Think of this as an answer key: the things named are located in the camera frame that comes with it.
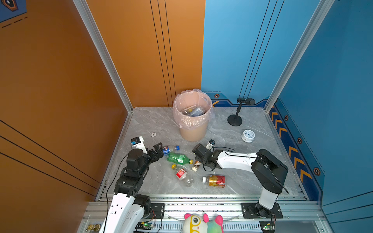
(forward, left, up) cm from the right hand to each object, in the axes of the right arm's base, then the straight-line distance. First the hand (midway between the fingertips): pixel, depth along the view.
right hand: (197, 157), depth 91 cm
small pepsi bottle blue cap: (+3, +19, +4) cm, 20 cm away
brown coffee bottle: (-7, +1, +2) cm, 7 cm away
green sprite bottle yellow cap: (-3, +11, +3) cm, 12 cm away
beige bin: (+17, +1, 0) cm, 17 cm away
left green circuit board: (-35, +27, -3) cm, 44 cm away
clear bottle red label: (-12, +9, +3) cm, 15 cm away
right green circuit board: (-35, -34, -5) cm, 49 cm away
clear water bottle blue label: (+20, 0, +21) cm, 29 cm away
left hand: (-2, +22, +19) cm, 29 cm away
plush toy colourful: (-35, 0, +5) cm, 35 cm away
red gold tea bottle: (-15, -10, +3) cm, 18 cm away
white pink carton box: (+21, +6, +19) cm, 29 cm away
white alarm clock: (+15, -36, +2) cm, 39 cm away
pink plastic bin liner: (+30, +4, +23) cm, 38 cm away
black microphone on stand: (+31, -30, 0) cm, 44 cm away
